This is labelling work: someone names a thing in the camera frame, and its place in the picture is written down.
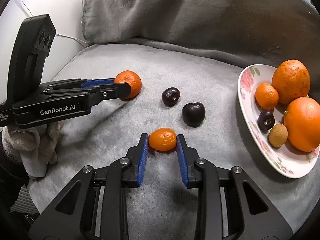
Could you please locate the brown longan fruit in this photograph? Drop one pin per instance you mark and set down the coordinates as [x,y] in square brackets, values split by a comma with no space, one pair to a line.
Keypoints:
[278,135]

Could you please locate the white floral plate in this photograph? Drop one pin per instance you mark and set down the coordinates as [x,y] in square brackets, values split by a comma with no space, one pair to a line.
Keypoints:
[287,160]

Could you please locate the speckled large orange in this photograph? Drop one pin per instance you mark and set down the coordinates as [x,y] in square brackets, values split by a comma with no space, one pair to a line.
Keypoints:
[291,79]

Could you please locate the left hand in white glove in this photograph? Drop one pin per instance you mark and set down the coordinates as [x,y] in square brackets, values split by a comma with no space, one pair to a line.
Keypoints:
[34,148]

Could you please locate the smooth large orange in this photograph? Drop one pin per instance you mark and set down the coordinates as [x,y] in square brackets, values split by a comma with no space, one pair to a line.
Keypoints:
[301,119]

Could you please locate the orange kumquat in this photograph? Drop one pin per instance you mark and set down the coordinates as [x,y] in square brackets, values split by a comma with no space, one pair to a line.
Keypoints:
[163,139]

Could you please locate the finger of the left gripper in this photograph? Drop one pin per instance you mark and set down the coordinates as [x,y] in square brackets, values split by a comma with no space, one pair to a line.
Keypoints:
[79,83]
[95,94]

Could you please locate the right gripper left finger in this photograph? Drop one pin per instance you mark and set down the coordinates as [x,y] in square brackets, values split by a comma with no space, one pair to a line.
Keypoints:
[93,204]

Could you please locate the grey fleece blanket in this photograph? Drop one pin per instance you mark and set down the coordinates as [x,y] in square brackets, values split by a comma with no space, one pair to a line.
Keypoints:
[113,126]

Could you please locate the dark cherry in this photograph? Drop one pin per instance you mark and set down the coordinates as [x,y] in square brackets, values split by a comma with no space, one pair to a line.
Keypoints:
[170,96]
[266,121]
[193,114]

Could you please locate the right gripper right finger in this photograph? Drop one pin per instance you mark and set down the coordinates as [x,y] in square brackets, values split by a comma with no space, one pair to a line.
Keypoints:
[230,204]

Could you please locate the small mandarin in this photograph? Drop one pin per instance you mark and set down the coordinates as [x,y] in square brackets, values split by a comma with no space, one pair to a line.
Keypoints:
[132,79]
[266,96]

